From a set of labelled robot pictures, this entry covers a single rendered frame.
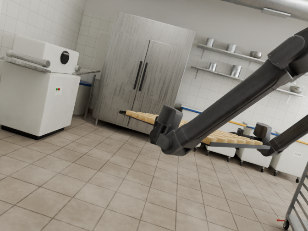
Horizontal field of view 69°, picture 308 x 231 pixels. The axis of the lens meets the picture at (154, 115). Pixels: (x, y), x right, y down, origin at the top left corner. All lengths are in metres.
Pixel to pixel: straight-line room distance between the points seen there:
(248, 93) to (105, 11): 4.84
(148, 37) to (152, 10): 1.12
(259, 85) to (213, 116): 0.13
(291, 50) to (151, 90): 3.46
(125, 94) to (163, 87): 0.68
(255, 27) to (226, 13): 0.65
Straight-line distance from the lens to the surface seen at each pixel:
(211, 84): 4.83
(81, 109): 4.83
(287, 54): 0.54
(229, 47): 4.70
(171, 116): 0.68
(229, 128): 4.30
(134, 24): 4.13
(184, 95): 4.80
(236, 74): 4.67
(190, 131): 0.62
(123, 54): 4.03
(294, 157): 4.78
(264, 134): 1.17
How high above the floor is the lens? 1.15
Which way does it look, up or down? 9 degrees down
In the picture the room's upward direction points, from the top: 16 degrees clockwise
